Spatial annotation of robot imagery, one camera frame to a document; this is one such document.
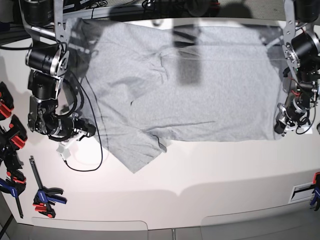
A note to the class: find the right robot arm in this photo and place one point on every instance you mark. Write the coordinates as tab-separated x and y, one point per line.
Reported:
47	59

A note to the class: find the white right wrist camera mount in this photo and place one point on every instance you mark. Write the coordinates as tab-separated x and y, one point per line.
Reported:
64	146

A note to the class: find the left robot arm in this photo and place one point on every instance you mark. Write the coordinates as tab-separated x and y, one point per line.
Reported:
301	48

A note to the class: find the dark object at right edge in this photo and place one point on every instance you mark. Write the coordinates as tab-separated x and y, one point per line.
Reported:
318	128

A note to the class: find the clamp at upper left edge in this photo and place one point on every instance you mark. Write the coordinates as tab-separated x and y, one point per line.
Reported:
6	102

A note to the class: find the bar clamp on table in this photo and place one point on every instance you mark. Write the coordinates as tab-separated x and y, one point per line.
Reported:
45	198

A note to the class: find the clamp at lower left edge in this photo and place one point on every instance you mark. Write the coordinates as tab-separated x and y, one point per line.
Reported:
15	183

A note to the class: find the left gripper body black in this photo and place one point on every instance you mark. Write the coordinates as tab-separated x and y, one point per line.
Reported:
281	124

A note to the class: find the grey T-shirt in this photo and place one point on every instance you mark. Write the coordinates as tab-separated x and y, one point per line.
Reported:
190	83

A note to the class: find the blue clamp at right edge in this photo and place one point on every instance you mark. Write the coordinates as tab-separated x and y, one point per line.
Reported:
316	191

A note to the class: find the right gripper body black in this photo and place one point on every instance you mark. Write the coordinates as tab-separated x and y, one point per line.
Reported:
83	125

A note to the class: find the clamp at middle left edge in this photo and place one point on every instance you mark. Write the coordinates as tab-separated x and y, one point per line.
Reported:
11	141

